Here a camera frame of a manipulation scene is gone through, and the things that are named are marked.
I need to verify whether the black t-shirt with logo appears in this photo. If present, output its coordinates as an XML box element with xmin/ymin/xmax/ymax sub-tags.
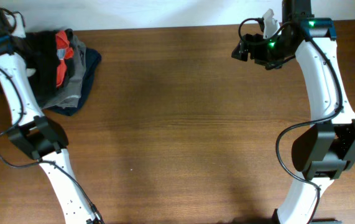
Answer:
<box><xmin>25</xmin><ymin>30</ymin><xmax>59</xmax><ymax>107</ymax></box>

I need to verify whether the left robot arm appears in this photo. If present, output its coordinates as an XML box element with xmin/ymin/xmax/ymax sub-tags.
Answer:
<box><xmin>0</xmin><ymin>7</ymin><xmax>104</xmax><ymax>224</ymax></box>

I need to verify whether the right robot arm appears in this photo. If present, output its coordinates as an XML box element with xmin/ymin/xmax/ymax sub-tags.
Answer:
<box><xmin>231</xmin><ymin>0</ymin><xmax>355</xmax><ymax>224</ymax></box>

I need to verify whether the navy folded garment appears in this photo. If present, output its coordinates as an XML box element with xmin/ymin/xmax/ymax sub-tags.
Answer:
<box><xmin>48</xmin><ymin>48</ymin><xmax>102</xmax><ymax>116</ymax></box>

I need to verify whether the grey folded garment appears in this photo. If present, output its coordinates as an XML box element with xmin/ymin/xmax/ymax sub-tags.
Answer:
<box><xmin>42</xmin><ymin>29</ymin><xmax>86</xmax><ymax>109</ymax></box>

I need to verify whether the red folded shirt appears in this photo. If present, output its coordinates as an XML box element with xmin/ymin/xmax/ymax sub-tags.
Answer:
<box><xmin>55</xmin><ymin>30</ymin><xmax>74</xmax><ymax>88</ymax></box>

